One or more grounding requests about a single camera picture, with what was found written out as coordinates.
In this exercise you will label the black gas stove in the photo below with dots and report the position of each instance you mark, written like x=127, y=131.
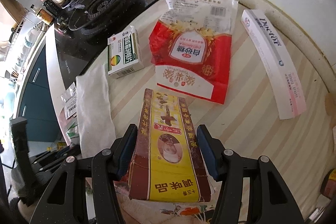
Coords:
x=83, y=28

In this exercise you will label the green white medicine box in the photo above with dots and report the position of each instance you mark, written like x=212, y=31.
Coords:
x=124, y=55

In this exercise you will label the white cloth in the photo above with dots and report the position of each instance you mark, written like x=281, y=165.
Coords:
x=96, y=129

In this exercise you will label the yellow brown seasoning box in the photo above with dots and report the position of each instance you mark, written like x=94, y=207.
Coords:
x=167, y=165

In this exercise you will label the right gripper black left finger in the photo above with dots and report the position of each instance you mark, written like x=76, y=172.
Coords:
x=64, y=199

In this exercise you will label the red white sugar bag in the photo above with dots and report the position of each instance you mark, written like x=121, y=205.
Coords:
x=191, y=47

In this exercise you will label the small silver sachet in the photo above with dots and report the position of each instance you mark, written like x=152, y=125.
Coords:
x=69, y=98

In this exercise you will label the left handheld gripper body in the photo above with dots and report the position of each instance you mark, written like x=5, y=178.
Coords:
x=33, y=173

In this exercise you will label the long white toothpaste box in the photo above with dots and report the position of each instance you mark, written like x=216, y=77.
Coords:
x=277, y=62

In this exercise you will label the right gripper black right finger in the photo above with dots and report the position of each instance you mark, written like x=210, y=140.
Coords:
x=270, y=200

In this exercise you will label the teal cabinet doors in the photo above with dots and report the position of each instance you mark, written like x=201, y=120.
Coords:
x=36, y=106

